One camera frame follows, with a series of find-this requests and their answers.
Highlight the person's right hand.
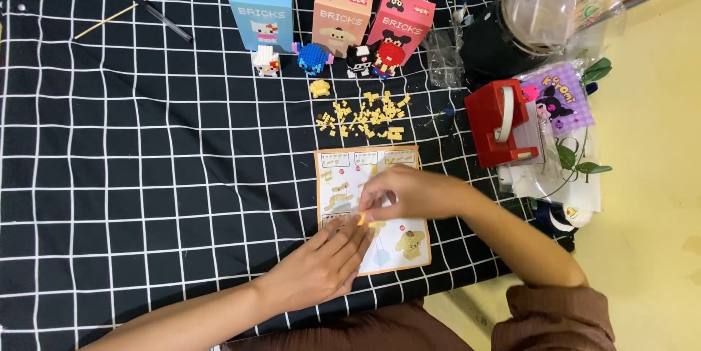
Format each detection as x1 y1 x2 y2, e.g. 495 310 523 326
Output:
358 164 478 224

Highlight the person's left hand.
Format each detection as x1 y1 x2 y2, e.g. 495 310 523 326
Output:
262 213 376 313

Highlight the brick instruction sheet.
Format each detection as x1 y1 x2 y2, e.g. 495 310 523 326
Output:
314 145 432 276

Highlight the pile of yellow bricks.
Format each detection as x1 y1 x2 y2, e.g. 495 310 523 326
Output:
316 89 413 141

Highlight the brown lap clothing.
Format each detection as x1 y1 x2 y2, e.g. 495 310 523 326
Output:
222 299 474 351

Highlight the black and white brick figure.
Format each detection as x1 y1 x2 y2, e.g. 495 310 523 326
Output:
346 44 375 79

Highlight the red mouse brick figure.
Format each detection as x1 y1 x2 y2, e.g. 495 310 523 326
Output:
372 41 407 79

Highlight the red tape dispenser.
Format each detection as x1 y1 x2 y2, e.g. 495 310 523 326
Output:
464 79 540 169

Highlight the blue brick figure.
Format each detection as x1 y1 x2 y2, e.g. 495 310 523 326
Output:
291 41 335 76

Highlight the white cat brick figure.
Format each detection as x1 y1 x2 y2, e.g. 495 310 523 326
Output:
251 45 281 78

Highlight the pink bricks box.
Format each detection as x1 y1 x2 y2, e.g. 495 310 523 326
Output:
366 0 437 64

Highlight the peach bricks box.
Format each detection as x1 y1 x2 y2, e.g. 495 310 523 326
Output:
311 0 374 59

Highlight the black round container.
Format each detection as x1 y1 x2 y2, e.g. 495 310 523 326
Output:
459 0 548 86

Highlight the white plush toy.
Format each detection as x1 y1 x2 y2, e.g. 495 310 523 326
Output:
534 200 595 231

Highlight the green leafy vine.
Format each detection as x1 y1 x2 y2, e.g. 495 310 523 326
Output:
539 57 614 201

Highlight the purple cartoon pouch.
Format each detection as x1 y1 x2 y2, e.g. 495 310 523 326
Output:
517 62 595 135

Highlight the brown sleeve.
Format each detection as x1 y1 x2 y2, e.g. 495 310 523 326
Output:
491 284 617 351

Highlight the blue bricks box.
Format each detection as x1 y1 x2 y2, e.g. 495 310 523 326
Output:
228 0 295 54

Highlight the black checked cloth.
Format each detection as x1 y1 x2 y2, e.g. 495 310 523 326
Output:
0 0 576 351

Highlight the clear plastic cup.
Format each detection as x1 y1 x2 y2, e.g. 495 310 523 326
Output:
501 0 578 50

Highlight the black pen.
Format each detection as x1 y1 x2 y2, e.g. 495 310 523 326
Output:
108 0 194 44

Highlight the thin wooden stick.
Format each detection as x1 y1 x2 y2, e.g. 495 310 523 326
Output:
73 0 195 41

